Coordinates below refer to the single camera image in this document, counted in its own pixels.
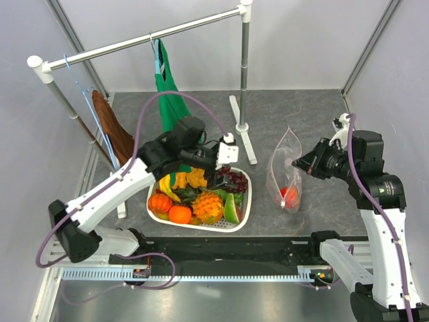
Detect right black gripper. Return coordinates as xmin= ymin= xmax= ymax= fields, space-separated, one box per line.
xmin=292 ymin=137 xmax=360 ymax=182

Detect orange toy pineapple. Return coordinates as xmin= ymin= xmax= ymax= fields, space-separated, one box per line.
xmin=191 ymin=191 xmax=224 ymax=225

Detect toy watermelon slice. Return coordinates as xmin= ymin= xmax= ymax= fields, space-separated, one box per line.
xmin=223 ymin=195 xmax=242 ymax=224

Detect clear pink zip top bag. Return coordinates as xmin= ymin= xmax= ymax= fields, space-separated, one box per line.
xmin=265 ymin=127 xmax=302 ymax=214

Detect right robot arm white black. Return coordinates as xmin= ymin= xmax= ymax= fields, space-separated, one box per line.
xmin=292 ymin=130 xmax=428 ymax=321

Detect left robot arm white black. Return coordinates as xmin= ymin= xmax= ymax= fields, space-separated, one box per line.
xmin=48 ymin=117 xmax=239 ymax=264

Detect green toy lettuce leaf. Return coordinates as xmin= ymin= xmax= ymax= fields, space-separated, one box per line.
xmin=212 ymin=189 xmax=243 ymax=206

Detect yellow orange toy pepper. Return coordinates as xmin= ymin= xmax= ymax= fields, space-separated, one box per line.
xmin=172 ymin=168 xmax=207 ymax=190

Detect white perforated plastic basket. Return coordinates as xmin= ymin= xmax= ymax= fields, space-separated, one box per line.
xmin=146 ymin=166 xmax=253 ymax=233

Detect toy orange fruit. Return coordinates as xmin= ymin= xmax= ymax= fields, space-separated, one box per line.
xmin=168 ymin=205 xmax=192 ymax=224

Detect yellow toy bananas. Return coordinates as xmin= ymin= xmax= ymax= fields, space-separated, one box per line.
xmin=159 ymin=174 xmax=181 ymax=203

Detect orange toy pumpkin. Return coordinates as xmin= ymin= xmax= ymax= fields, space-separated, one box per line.
xmin=147 ymin=194 xmax=173 ymax=213

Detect green shirt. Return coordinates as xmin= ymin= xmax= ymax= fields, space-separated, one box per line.
xmin=153 ymin=38 xmax=206 ymax=187

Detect brown cloth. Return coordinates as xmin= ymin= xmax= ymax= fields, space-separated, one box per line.
xmin=92 ymin=90 xmax=135 ymax=166

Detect blue hanger with shirt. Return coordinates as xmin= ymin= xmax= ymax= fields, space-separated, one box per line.
xmin=150 ymin=35 xmax=166 ymax=79

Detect white clothes rack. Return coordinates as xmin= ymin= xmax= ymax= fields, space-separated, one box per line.
xmin=26 ymin=0 xmax=258 ymax=219

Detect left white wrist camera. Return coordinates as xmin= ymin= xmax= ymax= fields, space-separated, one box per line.
xmin=216 ymin=133 xmax=239 ymax=170

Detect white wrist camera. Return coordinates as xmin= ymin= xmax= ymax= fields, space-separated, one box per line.
xmin=216 ymin=133 xmax=239 ymax=170
xmin=329 ymin=113 xmax=351 ymax=149

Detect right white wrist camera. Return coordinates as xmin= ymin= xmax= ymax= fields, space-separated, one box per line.
xmin=329 ymin=113 xmax=351 ymax=149

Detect white slotted cable duct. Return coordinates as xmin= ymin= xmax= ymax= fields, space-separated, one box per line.
xmin=61 ymin=267 xmax=314 ymax=282

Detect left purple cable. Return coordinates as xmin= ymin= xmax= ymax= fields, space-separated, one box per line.
xmin=35 ymin=91 xmax=234 ymax=268

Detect light blue wire hanger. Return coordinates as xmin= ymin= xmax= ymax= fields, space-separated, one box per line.
xmin=63 ymin=54 xmax=119 ymax=170

